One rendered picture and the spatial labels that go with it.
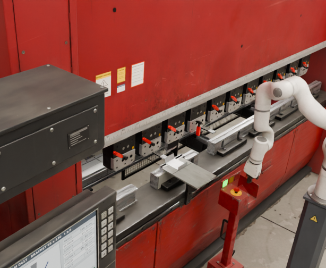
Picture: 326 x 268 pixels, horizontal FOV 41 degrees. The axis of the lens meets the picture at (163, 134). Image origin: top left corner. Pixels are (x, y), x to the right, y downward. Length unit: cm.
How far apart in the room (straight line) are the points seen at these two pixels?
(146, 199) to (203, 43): 93
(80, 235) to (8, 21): 65
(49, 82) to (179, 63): 116
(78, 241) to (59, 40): 63
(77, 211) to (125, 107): 88
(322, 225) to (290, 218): 142
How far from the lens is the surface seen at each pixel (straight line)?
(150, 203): 247
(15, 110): 107
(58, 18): 142
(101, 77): 189
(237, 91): 287
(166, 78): 223
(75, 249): 134
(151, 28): 204
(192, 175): 251
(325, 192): 251
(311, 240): 268
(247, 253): 356
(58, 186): 167
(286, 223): 394
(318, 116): 238
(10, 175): 107
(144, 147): 228
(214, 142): 292
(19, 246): 121
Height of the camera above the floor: 242
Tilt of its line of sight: 29 degrees down
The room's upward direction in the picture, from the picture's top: 4 degrees clockwise
